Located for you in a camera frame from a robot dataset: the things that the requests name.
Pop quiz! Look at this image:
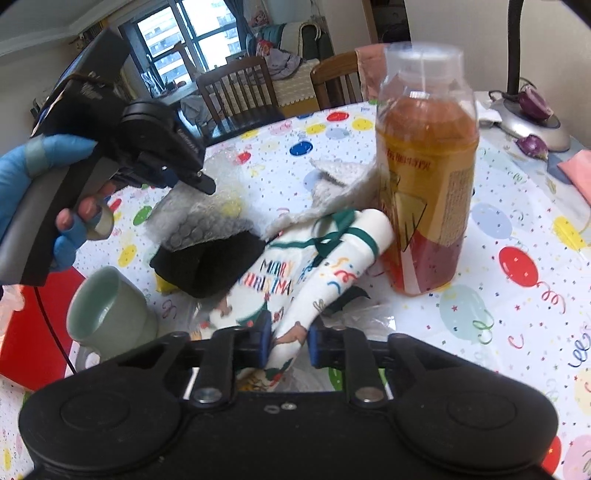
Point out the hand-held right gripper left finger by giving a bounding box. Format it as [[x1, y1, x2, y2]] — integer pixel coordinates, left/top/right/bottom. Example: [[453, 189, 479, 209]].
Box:
[[120, 313, 273, 411]]

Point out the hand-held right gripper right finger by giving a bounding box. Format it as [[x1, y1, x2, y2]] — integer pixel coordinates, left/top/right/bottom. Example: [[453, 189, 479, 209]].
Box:
[[307, 324, 458, 408]]

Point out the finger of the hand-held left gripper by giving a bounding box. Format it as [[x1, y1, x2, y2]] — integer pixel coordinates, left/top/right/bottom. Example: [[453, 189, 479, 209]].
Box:
[[174, 164, 217, 195]]

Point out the Christmas print sock pair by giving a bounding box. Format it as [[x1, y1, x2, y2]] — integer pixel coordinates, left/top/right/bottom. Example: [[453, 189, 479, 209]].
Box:
[[205, 208, 396, 393]]

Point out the black cloth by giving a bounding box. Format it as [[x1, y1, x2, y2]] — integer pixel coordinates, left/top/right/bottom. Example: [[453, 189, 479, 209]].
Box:
[[150, 230, 269, 299]]

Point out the red cardboard box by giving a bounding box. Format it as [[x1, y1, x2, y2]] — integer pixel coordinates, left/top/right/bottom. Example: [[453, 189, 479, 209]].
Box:
[[0, 268, 89, 394]]

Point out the person's left hand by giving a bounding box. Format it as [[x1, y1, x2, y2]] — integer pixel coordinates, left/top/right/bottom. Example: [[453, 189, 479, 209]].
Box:
[[0, 135, 115, 273]]

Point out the bubble wrap sheet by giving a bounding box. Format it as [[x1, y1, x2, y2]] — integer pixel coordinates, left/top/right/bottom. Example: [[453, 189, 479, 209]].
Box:
[[148, 145, 260, 253]]

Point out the grey cloth bundle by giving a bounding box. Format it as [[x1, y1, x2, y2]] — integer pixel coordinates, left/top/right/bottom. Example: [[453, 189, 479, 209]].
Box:
[[180, 95, 209, 128]]

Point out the wooden chair with dark seat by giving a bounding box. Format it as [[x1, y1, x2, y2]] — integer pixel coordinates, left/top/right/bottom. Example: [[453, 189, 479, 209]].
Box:
[[196, 55, 286, 147]]

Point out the large window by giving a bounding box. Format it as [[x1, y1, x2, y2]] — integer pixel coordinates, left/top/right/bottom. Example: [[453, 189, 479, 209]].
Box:
[[119, 0, 246, 85]]

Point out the pale green mug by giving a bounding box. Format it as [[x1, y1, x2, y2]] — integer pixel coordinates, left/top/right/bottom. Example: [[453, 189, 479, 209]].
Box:
[[66, 265, 160, 366]]

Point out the green sofa with covers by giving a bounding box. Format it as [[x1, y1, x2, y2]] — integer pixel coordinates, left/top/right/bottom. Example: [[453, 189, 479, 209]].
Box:
[[245, 18, 336, 110]]

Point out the orange juice bottle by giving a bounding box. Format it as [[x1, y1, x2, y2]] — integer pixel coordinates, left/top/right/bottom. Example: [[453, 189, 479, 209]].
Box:
[[373, 41, 482, 296]]

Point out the pink garment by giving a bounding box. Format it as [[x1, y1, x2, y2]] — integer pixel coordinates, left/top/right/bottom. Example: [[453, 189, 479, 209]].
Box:
[[355, 44, 389, 100]]

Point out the silver desk lamp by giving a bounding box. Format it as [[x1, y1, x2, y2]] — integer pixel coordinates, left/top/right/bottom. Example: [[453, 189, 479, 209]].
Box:
[[488, 0, 573, 151]]

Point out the pink printed cloth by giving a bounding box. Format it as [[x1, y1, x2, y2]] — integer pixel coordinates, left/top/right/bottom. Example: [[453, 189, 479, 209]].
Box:
[[556, 150, 591, 205]]

